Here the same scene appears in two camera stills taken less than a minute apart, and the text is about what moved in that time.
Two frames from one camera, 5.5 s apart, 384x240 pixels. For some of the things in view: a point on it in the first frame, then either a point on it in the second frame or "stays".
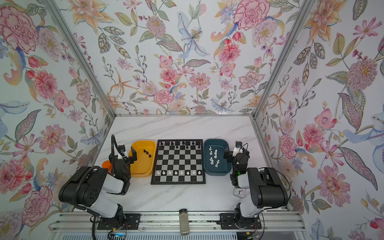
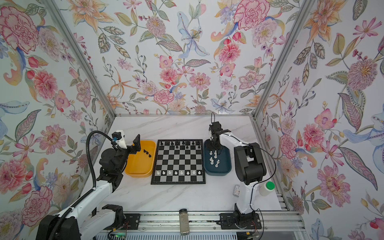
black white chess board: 179,161 stays
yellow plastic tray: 144,166 stays
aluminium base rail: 169,222 stays
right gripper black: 229,156 to 214,140
